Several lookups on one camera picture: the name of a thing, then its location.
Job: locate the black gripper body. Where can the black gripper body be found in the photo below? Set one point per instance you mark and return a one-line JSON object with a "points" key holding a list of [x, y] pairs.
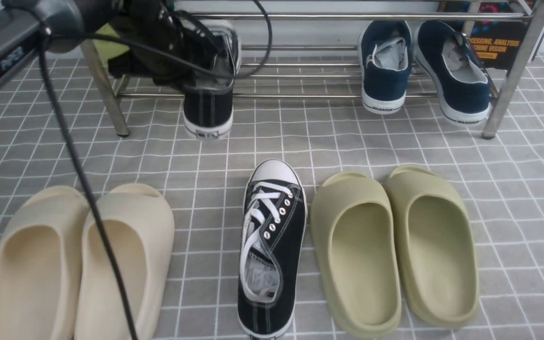
{"points": [[152, 23]]}

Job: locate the black canvas sneaker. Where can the black canvas sneaker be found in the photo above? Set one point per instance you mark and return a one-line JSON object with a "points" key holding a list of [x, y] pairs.
{"points": [[208, 102], [275, 216]]}

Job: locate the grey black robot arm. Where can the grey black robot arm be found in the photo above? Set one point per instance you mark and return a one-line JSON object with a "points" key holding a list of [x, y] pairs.
{"points": [[30, 28]]}

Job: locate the silver metal shoe rack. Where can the silver metal shoe rack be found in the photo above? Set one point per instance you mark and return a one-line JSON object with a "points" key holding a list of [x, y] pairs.
{"points": [[500, 99]]}

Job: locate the grey checked floor cloth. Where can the grey checked floor cloth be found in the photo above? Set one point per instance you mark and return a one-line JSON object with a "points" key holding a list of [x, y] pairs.
{"points": [[501, 181]]}

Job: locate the right cream foam slide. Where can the right cream foam slide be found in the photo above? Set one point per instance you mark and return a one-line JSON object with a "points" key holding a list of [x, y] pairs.
{"points": [[140, 227]]}

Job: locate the cream foam slide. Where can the cream foam slide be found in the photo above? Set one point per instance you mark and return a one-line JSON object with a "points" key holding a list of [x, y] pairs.
{"points": [[140, 227], [40, 266]]}

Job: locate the left navy blue sneaker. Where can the left navy blue sneaker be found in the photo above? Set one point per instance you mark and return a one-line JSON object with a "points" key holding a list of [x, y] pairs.
{"points": [[385, 57]]}

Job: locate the navy blue sneaker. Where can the navy blue sneaker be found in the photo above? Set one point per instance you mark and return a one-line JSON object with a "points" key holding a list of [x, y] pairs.
{"points": [[463, 88], [385, 57]]}

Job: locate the left olive foam slide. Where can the left olive foam slide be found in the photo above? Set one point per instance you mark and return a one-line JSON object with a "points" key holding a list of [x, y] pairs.
{"points": [[353, 233]]}

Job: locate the olive foam slide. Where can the olive foam slide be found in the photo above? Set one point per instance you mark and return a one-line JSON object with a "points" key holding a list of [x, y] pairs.
{"points": [[435, 247], [353, 233]]}

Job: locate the left cream foam slide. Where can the left cream foam slide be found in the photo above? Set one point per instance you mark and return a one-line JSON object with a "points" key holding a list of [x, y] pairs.
{"points": [[40, 266]]}

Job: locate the right navy blue sneaker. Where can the right navy blue sneaker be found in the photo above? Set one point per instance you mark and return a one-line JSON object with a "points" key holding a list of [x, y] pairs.
{"points": [[463, 88]]}

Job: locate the dark book orange lettering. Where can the dark book orange lettering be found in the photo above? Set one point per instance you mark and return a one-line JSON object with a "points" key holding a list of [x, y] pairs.
{"points": [[497, 43]]}

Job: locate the right olive foam slide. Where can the right olive foam slide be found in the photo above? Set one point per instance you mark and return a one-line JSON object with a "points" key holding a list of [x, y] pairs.
{"points": [[435, 247]]}

